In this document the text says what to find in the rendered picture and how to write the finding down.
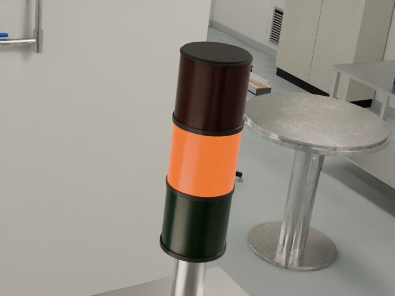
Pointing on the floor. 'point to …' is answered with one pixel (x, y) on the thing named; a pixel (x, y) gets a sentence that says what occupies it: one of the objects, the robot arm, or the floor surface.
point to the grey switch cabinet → (332, 43)
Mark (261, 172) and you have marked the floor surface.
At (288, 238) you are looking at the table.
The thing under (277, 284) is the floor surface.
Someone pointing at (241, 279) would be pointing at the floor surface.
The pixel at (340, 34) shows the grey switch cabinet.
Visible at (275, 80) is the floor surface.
